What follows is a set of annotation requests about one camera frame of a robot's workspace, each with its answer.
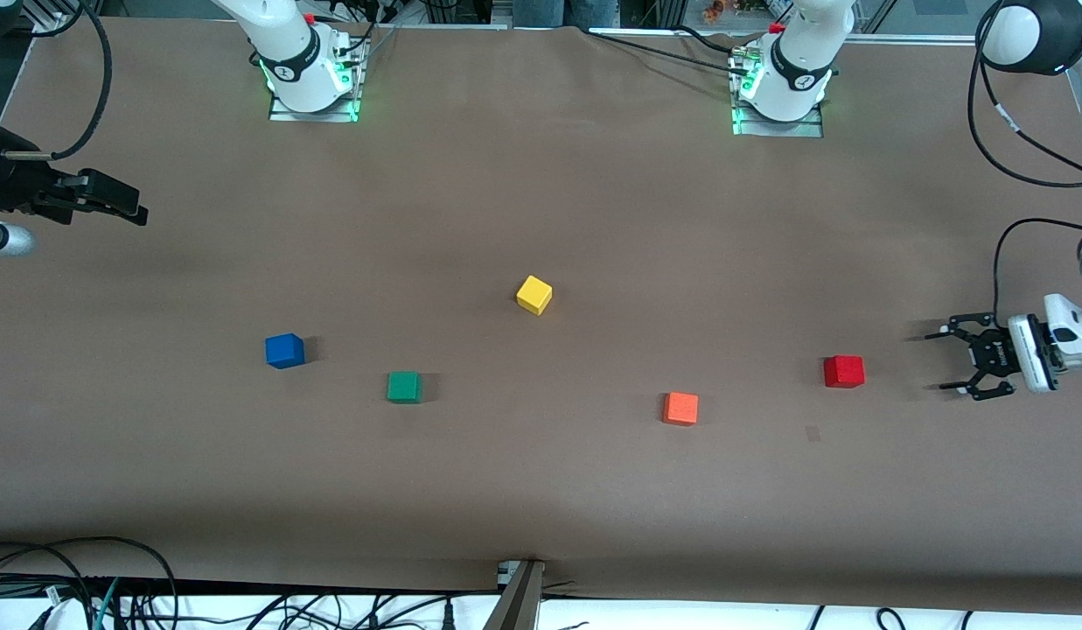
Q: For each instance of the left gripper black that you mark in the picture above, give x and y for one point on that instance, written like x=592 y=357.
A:
x=995 y=353

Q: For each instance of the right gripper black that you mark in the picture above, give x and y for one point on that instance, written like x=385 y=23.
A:
x=16 y=185

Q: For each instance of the red wooden cube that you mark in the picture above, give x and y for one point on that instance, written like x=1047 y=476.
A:
x=844 y=372

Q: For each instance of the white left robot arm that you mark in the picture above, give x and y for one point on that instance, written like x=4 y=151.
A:
x=799 y=70

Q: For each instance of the blue wooden cube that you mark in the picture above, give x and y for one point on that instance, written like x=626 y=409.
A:
x=284 y=352

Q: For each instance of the orange wooden cube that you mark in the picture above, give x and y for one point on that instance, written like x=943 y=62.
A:
x=680 y=409

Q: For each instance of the green wooden cube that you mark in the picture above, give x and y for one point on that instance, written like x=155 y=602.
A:
x=404 y=388

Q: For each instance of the brown table cover sheet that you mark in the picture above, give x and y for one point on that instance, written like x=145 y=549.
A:
x=540 y=175

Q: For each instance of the yellow wooden cube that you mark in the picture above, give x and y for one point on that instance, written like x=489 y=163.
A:
x=534 y=295

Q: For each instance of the small orange background object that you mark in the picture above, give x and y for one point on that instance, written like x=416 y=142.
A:
x=714 y=9

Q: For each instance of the person legs in jeans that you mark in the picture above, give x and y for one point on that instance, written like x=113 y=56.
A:
x=567 y=10

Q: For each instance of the aluminium table frame profile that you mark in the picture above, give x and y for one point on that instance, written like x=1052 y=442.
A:
x=925 y=37
x=46 y=17

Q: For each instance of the small metal clamp bracket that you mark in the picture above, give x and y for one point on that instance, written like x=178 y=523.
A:
x=506 y=573

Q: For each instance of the aluminium camera stand bar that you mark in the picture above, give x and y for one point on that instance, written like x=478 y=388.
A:
x=516 y=604

